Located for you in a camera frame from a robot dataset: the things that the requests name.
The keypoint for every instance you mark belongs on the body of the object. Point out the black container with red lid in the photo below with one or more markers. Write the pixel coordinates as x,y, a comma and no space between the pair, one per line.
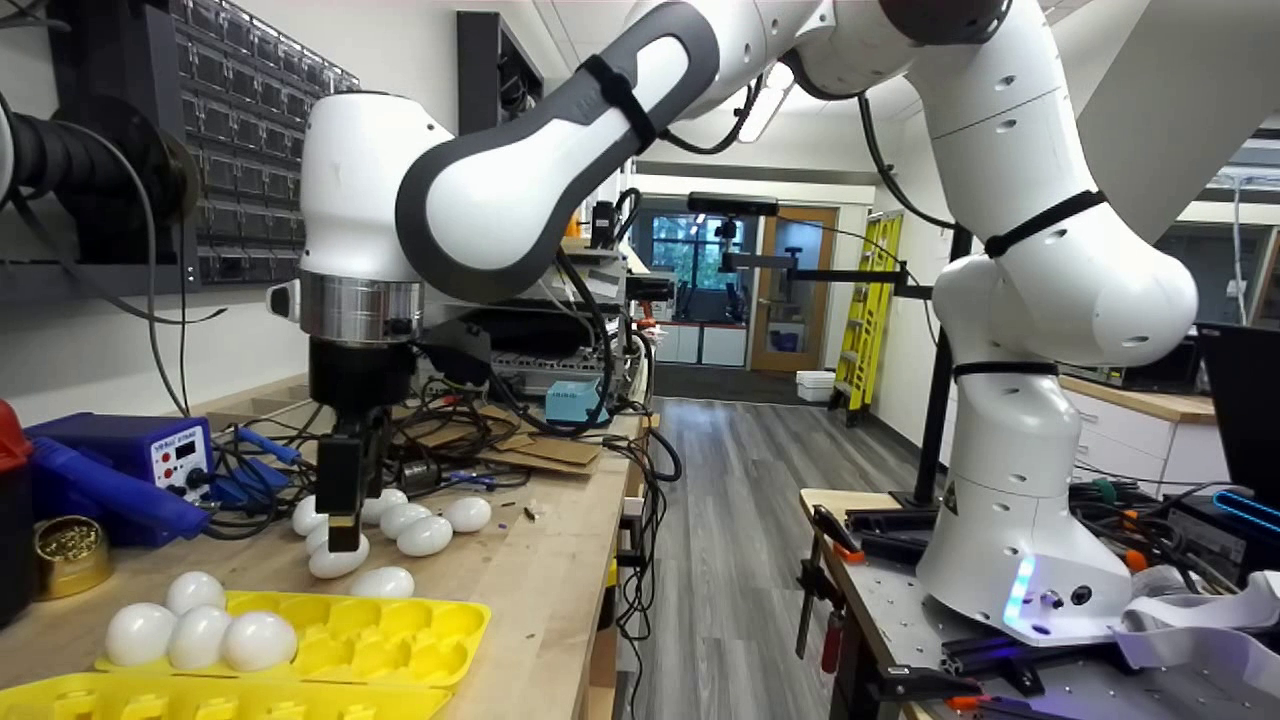
10,533

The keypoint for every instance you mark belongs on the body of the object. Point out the white egg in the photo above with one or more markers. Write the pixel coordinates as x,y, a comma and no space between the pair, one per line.
405,522
194,595
468,512
141,634
257,641
382,585
334,564
389,505
313,537
302,516
198,641
427,537

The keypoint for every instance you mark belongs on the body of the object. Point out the small teal box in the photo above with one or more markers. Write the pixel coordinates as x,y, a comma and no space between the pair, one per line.
572,400

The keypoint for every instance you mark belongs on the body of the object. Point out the brown cardboard piece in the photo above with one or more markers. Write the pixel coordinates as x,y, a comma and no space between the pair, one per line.
542,454

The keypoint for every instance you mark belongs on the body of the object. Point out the grey robot mounting plate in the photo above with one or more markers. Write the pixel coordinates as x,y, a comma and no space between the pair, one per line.
887,615

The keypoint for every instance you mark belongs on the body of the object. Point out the yellow plastic egg carton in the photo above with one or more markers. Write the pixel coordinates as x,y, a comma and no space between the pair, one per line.
387,641

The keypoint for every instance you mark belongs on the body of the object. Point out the large black drawer cabinet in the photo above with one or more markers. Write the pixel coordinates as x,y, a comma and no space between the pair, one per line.
241,144

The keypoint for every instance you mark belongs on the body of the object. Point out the blue soldering station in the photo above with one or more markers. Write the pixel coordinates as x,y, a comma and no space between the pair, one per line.
162,454

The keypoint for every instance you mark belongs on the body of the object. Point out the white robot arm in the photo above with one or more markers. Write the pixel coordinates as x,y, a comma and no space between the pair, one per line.
1043,442

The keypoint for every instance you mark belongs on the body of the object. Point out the dark wall shelf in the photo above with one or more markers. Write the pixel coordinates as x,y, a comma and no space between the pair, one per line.
478,65

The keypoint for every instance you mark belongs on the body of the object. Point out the black horizontal rod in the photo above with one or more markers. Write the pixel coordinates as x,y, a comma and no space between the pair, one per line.
853,279

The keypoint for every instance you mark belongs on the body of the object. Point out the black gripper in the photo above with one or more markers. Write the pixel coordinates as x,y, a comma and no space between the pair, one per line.
363,381

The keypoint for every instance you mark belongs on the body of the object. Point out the grey benchtop machine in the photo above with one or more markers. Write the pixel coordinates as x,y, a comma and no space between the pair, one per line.
513,334

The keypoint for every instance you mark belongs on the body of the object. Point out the brown wooden door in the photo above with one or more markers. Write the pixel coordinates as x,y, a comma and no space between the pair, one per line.
803,285

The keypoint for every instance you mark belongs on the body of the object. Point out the yellow floor sign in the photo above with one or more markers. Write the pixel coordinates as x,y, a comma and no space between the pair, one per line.
871,314

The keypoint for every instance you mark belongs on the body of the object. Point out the white low cabinet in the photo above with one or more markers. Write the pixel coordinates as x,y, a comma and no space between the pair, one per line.
1135,432

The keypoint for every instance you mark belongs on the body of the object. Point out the white bucket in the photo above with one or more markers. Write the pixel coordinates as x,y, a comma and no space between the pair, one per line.
814,387

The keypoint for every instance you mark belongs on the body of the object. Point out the black laptop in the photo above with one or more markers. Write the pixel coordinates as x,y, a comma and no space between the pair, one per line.
1246,415

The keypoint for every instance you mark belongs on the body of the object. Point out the black vertical stand pole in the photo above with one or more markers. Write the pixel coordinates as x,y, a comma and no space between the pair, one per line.
938,426

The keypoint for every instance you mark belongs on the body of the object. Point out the white crumpled cloth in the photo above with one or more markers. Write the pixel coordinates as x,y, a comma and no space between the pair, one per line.
1201,627

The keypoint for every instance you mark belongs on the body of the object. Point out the light wooden block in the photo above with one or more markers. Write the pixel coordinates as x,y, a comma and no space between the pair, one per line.
850,500

